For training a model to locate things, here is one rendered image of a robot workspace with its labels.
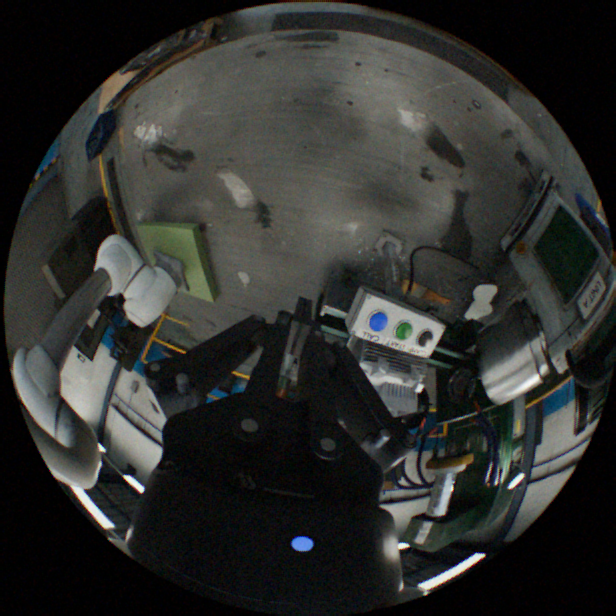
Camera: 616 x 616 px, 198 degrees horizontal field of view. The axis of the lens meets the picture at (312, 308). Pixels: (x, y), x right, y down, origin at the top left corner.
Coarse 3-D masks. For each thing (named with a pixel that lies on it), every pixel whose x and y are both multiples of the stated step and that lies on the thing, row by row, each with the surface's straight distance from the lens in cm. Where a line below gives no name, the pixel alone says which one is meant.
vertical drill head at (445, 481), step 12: (468, 444) 80; (432, 456) 77; (444, 456) 82; (456, 456) 72; (468, 456) 74; (432, 468) 73; (444, 468) 71; (456, 468) 74; (444, 480) 76; (456, 480) 79; (432, 492) 80; (444, 492) 77; (432, 504) 79; (444, 504) 79; (432, 516) 80; (420, 528) 85; (420, 540) 85
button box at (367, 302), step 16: (368, 288) 35; (352, 304) 35; (368, 304) 30; (384, 304) 31; (400, 304) 34; (352, 320) 32; (368, 320) 31; (400, 320) 33; (416, 320) 35; (432, 320) 36; (368, 336) 32; (384, 336) 33; (416, 336) 36; (416, 352) 38
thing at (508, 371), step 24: (504, 312) 60; (528, 312) 55; (480, 336) 61; (504, 336) 54; (528, 336) 53; (480, 360) 57; (504, 360) 54; (528, 360) 53; (504, 384) 56; (528, 384) 58
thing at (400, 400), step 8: (384, 384) 53; (392, 384) 55; (384, 392) 53; (392, 392) 54; (400, 392) 55; (408, 392) 57; (416, 392) 59; (384, 400) 52; (392, 400) 53; (400, 400) 55; (408, 400) 57; (416, 400) 59; (392, 408) 53; (400, 408) 55; (408, 408) 56; (416, 408) 58
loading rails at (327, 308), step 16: (336, 272) 60; (352, 272) 59; (336, 288) 56; (352, 288) 58; (320, 304) 65; (336, 304) 52; (320, 320) 62; (336, 320) 64; (336, 336) 65; (448, 336) 77; (432, 352) 83; (448, 352) 78; (464, 352) 83; (448, 368) 93
